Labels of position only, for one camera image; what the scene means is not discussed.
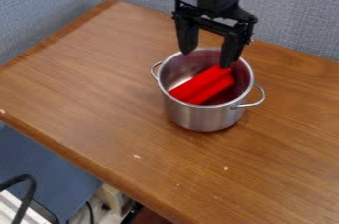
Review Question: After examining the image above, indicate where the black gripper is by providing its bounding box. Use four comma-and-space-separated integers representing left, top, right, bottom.
173, 0, 257, 68

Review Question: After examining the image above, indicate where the red block object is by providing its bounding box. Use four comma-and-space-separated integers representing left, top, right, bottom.
170, 65, 235, 105

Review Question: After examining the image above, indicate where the stainless steel pot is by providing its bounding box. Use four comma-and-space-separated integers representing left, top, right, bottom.
150, 48, 266, 132

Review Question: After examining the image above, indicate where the white clutter under table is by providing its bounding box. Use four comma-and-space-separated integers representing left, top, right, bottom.
68, 184, 137, 224

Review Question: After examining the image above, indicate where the white appliance with vents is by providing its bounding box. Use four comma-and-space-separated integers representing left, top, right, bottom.
0, 189, 62, 224

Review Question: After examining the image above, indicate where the black curved cable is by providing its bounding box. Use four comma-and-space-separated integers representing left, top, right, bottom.
0, 173, 38, 224

